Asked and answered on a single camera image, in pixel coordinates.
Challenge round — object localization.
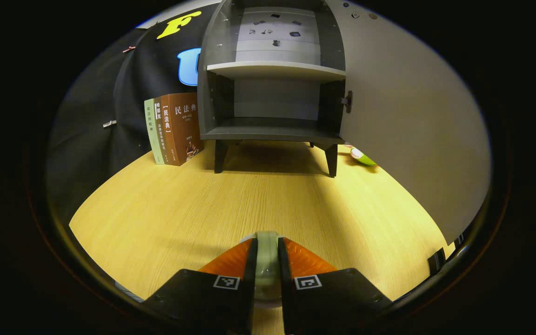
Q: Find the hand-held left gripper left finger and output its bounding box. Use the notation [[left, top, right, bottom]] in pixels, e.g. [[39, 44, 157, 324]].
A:
[[142, 237, 258, 335]]

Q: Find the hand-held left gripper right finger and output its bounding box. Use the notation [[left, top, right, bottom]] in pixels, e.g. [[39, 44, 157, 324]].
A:
[[277, 237, 393, 335]]

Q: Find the pale green bottle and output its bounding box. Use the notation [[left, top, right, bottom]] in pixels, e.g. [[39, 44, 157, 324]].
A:
[[255, 231, 280, 302]]

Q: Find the beige cabinet door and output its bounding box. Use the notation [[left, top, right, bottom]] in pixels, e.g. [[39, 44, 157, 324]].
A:
[[326, 0, 492, 246]]

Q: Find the grey cabinet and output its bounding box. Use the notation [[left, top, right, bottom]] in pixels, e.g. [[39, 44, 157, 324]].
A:
[[197, 0, 353, 178]]

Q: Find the white and green plastic toy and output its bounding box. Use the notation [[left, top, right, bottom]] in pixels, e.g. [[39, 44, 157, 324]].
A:
[[344, 143, 378, 167]]

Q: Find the thick brown book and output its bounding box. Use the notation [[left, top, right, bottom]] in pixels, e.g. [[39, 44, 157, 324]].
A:
[[160, 92, 205, 167]]

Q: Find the thin brown book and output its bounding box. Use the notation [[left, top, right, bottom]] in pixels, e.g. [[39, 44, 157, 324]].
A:
[[153, 95, 178, 166]]

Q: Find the black backdrop cloth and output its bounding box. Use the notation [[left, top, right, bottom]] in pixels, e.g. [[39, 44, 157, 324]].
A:
[[47, 2, 217, 224]]

